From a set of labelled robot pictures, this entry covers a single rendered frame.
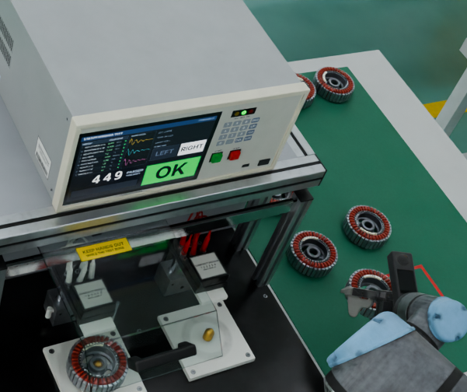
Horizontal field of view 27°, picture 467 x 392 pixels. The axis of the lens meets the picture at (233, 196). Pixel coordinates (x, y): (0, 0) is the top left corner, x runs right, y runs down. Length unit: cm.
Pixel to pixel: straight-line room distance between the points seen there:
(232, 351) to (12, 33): 75
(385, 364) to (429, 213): 118
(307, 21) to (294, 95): 255
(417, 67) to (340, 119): 170
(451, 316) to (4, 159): 81
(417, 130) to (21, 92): 130
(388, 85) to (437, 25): 182
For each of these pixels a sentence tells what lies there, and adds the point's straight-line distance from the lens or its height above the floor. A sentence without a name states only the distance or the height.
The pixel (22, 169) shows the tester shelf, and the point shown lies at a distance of 169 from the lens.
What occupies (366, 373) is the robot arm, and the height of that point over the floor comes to 133.
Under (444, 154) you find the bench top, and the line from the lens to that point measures 266.
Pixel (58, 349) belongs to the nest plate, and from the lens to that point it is 188.
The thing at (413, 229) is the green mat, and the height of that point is 75.
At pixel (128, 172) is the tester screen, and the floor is 119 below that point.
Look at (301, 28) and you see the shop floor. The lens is 417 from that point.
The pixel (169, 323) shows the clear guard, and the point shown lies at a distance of 160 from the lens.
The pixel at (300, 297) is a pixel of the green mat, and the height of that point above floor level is 75.
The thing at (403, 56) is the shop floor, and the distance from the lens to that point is 428.
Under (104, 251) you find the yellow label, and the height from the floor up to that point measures 107.
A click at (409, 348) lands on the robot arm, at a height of 136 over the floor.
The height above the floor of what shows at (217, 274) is 92.
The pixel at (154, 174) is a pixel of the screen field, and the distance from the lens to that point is 166.
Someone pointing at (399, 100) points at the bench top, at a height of 75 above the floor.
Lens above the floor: 235
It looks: 45 degrees down
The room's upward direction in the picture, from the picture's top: 23 degrees clockwise
